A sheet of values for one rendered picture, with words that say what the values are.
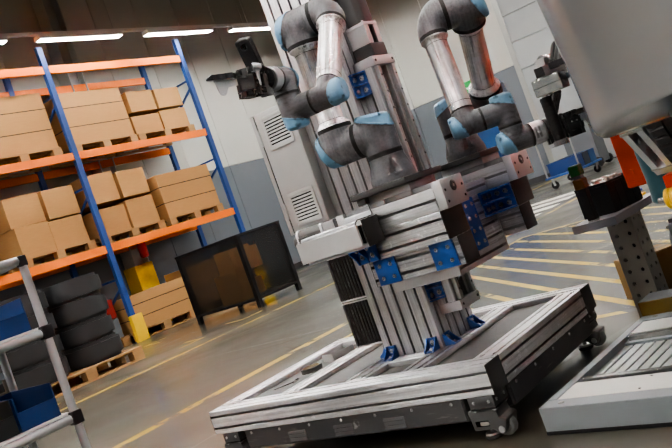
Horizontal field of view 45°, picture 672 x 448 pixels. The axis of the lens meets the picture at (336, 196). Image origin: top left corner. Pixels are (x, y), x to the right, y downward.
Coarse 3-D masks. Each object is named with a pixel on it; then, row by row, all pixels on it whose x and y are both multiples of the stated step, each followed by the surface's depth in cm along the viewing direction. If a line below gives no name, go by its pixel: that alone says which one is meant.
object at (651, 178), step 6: (636, 156) 249; (642, 162) 247; (642, 168) 248; (648, 168) 246; (648, 174) 246; (654, 174) 245; (648, 180) 247; (654, 180) 245; (660, 180) 244; (648, 186) 248; (654, 186) 246; (660, 186) 245; (654, 192) 246; (660, 192) 245; (654, 198) 247
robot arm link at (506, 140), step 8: (512, 128) 256; (520, 128) 256; (528, 128) 256; (496, 136) 258; (504, 136) 256; (512, 136) 256; (520, 136) 255; (528, 136) 256; (504, 144) 255; (512, 144) 255; (520, 144) 256; (528, 144) 257; (504, 152) 257; (512, 152) 257
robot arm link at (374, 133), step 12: (360, 120) 257; (372, 120) 255; (384, 120) 256; (360, 132) 257; (372, 132) 255; (384, 132) 255; (396, 132) 259; (360, 144) 258; (372, 144) 256; (384, 144) 255; (396, 144) 257; (360, 156) 261
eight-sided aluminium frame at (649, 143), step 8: (640, 128) 211; (624, 136) 215; (632, 136) 216; (640, 136) 214; (648, 136) 213; (632, 144) 217; (640, 144) 219; (648, 144) 216; (640, 152) 219; (648, 152) 221; (656, 152) 218; (648, 160) 221; (656, 160) 223; (664, 160) 220; (656, 168) 223; (664, 168) 222
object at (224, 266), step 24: (240, 240) 1023; (264, 240) 1055; (192, 264) 1077; (216, 264) 1050; (240, 264) 1024; (264, 264) 1042; (288, 264) 1076; (192, 288) 1086; (216, 288) 1059; (240, 288) 1033; (264, 288) 1030
